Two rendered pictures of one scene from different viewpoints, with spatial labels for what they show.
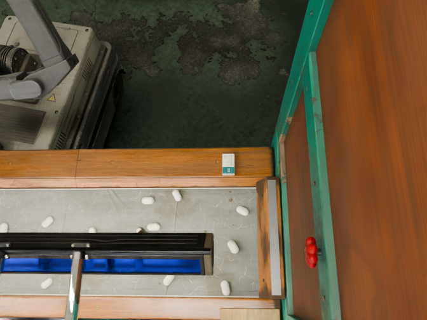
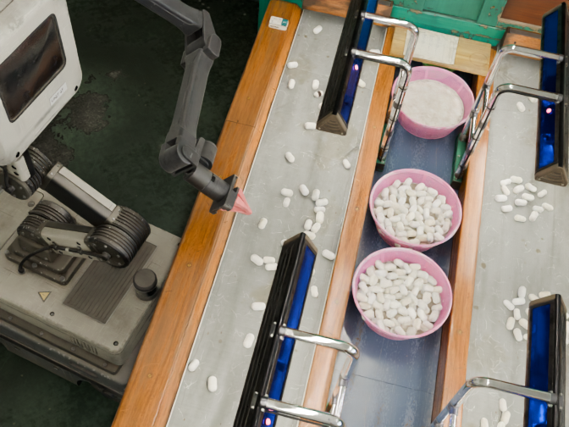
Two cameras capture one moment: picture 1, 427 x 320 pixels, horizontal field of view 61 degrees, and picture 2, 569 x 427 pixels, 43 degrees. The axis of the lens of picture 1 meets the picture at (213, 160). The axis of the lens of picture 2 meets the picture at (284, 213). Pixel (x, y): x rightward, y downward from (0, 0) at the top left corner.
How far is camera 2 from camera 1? 1.96 m
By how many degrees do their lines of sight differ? 39
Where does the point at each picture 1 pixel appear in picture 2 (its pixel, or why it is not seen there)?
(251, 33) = not seen: hidden behind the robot
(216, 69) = (77, 133)
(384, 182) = not seen: outside the picture
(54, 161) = (232, 140)
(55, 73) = (208, 23)
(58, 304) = (367, 152)
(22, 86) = (212, 42)
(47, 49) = (192, 13)
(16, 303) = (360, 182)
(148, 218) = (306, 89)
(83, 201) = (277, 130)
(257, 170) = (288, 10)
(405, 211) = not seen: outside the picture
